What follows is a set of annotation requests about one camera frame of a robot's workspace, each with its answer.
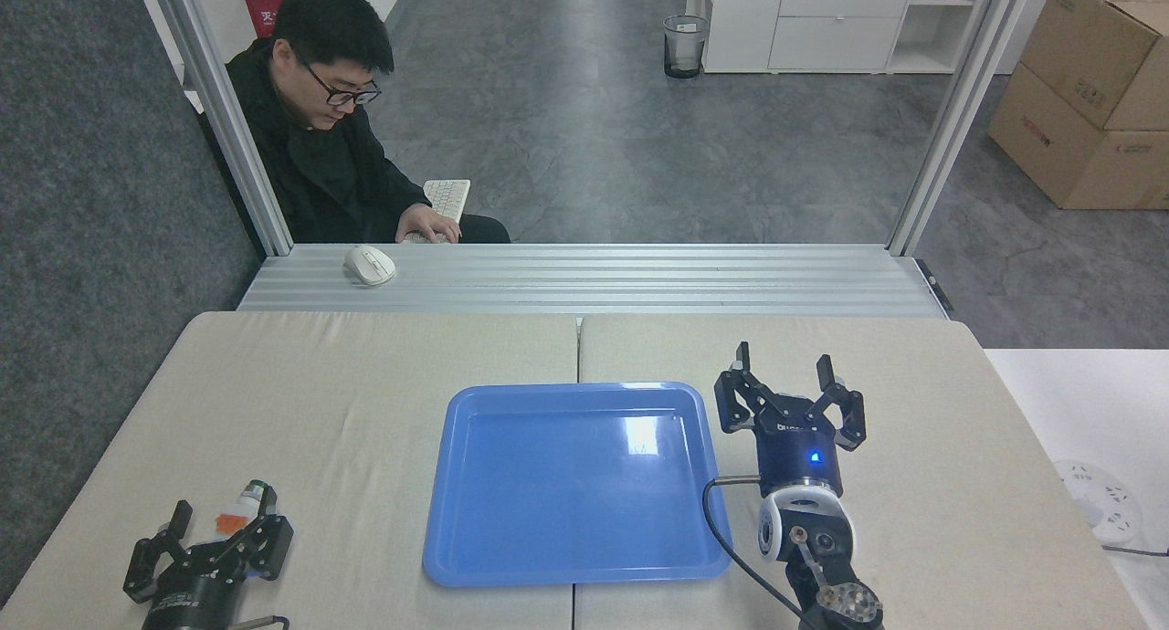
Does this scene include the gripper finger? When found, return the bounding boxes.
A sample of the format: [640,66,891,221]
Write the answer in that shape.
[714,341,785,434]
[804,354,867,452]
[207,513,295,582]
[123,499,195,604]

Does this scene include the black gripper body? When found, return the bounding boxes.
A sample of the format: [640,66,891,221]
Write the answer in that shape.
[142,542,247,630]
[753,396,845,498]

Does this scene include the white switch part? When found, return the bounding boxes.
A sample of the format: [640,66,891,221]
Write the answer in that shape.
[215,480,279,541]

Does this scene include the blue plastic tray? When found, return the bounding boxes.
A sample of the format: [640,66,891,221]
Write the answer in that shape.
[422,382,733,587]

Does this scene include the person's left hand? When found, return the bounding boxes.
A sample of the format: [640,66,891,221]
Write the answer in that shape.
[395,204,463,245]

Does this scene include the ribbed aluminium platform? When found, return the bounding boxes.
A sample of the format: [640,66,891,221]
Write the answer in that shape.
[237,243,951,320]

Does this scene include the white side table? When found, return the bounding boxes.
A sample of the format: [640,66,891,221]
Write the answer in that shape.
[985,349,1169,630]

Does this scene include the round white power strip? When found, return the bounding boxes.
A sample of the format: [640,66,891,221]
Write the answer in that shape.
[1052,459,1144,547]

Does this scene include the white computer mouse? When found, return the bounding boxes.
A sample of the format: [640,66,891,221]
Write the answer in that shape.
[343,245,397,288]

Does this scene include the grey felt partition panel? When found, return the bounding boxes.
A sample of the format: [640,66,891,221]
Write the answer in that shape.
[0,0,266,605]

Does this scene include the large cardboard box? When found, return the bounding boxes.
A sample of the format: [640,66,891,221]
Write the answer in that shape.
[987,62,1169,211]

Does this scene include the white keyboard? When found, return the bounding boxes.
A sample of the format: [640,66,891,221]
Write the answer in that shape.
[402,180,473,245]

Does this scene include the mesh waste bin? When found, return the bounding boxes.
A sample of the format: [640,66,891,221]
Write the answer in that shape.
[663,15,711,79]

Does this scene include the person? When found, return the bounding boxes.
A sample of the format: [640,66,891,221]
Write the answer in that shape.
[199,0,511,246]

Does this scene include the white drawer cabinet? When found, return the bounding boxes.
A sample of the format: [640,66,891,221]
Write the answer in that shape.
[685,0,983,75]

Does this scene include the small cardboard box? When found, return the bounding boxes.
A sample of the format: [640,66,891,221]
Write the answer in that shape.
[1020,0,1169,133]

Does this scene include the red box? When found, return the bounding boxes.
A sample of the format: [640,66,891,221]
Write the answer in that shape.
[240,0,321,39]

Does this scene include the black corner bracket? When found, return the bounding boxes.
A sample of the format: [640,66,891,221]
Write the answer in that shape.
[915,258,954,314]

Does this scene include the silver aluminium post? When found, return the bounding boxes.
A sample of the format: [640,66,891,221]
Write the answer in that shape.
[888,0,1040,257]
[146,0,294,257]

